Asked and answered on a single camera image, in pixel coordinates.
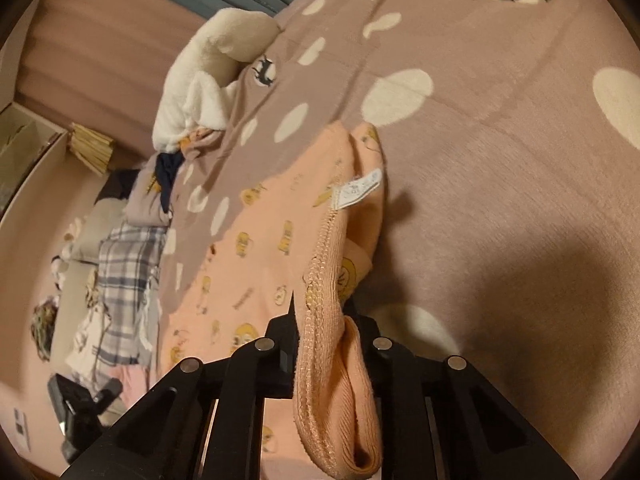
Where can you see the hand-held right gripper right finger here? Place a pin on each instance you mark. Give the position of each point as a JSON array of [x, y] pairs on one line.
[[387, 367]]

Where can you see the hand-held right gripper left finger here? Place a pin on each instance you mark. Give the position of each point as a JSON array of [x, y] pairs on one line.
[[280, 355]]

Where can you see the pink cartoon print shirt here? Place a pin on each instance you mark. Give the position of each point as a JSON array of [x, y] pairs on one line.
[[260, 240]]

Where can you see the light pink garment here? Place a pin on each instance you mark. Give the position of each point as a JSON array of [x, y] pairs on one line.
[[132, 385]]

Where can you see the white t-shirt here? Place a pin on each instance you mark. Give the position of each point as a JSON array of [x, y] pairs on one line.
[[87, 342]]

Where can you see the colourful cloth bundle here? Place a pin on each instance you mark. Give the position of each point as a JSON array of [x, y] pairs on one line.
[[45, 327]]

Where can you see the grey-blue garment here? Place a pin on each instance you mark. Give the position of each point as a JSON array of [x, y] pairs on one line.
[[150, 310]]

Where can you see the plaid quilt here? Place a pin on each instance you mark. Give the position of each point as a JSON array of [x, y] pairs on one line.
[[125, 270]]

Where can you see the white stuffed toys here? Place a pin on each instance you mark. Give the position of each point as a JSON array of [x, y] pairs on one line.
[[65, 255]]

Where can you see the navy cloth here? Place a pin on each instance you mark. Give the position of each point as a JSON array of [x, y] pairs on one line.
[[167, 176]]

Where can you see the brown yellow cloth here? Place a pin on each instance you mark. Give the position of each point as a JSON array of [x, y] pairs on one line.
[[151, 185]]

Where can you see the mauve polka dot blanket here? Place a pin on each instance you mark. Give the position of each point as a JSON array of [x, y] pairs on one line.
[[500, 160]]

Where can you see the yellow pleated curtain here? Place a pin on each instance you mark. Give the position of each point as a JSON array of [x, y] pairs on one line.
[[92, 149]]

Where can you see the white fluffy plush blanket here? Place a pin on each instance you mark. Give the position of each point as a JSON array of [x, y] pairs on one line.
[[200, 60]]

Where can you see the pink curtain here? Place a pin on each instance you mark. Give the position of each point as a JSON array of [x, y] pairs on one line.
[[100, 60]]

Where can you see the white wall outlet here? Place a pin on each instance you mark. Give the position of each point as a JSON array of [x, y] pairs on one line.
[[21, 430]]

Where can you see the white wall shelf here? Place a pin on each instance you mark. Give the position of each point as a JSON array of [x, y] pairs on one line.
[[30, 160]]

